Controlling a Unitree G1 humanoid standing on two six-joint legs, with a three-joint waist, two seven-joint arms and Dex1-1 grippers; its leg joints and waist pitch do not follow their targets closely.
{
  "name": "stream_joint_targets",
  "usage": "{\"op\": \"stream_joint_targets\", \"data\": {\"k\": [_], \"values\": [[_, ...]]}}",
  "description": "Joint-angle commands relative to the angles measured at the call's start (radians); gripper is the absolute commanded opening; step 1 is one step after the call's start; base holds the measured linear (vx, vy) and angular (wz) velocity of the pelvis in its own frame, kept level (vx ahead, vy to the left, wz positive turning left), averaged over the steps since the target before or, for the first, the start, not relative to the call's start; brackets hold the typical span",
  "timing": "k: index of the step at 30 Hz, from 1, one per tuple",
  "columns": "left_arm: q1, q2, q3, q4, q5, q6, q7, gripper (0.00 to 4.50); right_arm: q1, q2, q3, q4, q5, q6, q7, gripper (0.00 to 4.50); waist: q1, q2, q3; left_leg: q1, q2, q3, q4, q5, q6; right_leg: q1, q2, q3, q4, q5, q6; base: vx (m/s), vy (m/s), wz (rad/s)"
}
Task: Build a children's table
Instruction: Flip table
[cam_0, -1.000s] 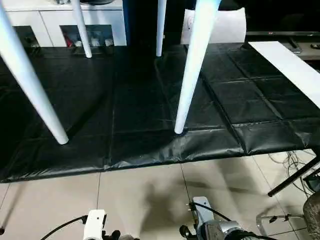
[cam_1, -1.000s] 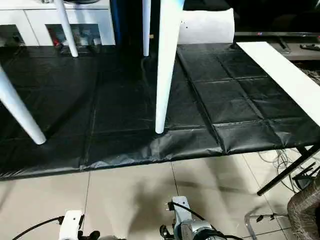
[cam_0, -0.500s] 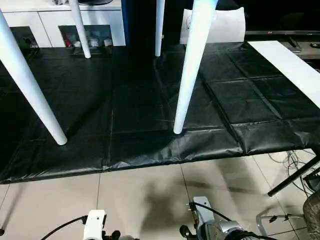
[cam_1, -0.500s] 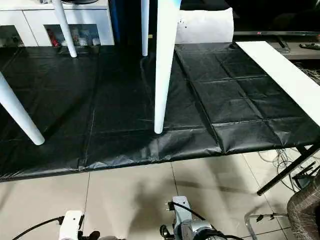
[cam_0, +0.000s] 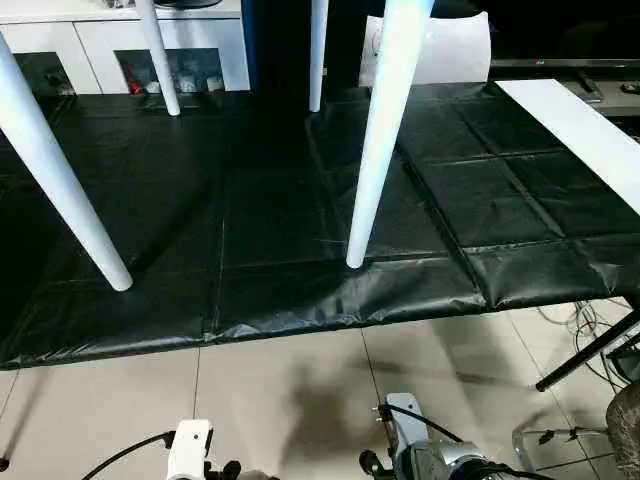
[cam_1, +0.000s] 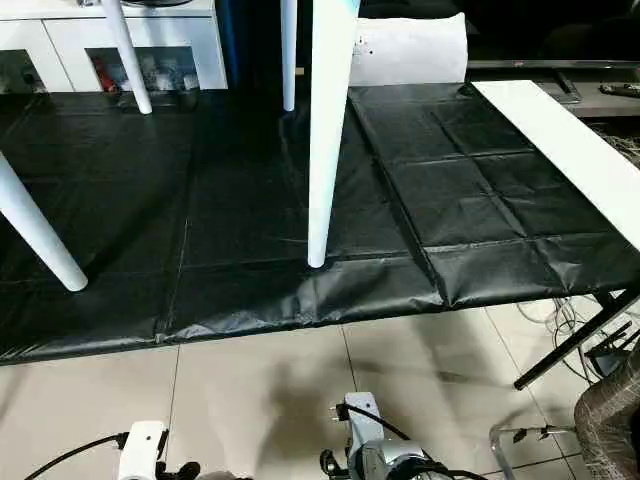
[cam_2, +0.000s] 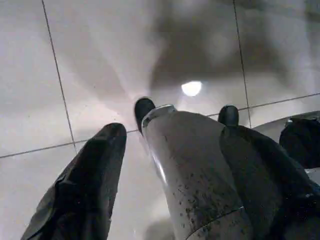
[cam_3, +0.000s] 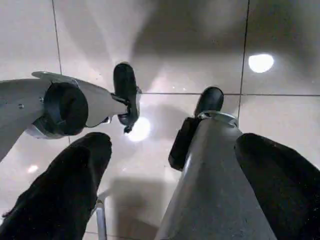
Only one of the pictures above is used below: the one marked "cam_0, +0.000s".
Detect black tripod leg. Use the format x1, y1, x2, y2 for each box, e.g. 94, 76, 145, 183
0, 368, 52, 470
534, 308, 640, 393

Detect black work mat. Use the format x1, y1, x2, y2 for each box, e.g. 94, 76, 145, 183
0, 79, 640, 372

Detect brown woven basket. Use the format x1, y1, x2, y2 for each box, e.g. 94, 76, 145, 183
604, 381, 640, 480

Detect black power adapter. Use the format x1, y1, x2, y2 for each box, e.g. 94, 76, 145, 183
606, 344, 640, 387

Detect white flat board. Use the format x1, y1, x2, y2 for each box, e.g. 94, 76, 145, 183
491, 77, 640, 207

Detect black tall cabinet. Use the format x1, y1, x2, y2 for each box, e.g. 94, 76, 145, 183
241, 0, 372, 94

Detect black bar red light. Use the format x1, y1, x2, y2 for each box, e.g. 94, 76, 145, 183
488, 57, 640, 70

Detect white glass-door cabinet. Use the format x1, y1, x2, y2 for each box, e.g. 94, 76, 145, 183
0, 0, 252, 97

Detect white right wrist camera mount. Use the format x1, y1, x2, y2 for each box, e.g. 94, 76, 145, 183
384, 391, 432, 480

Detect chrome metal frame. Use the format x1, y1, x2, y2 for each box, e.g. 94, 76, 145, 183
511, 423, 617, 472

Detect tangled pale cables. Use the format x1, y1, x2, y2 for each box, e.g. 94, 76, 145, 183
536, 297, 621, 371

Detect grey bag black handle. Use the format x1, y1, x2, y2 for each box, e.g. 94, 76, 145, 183
153, 0, 225, 10

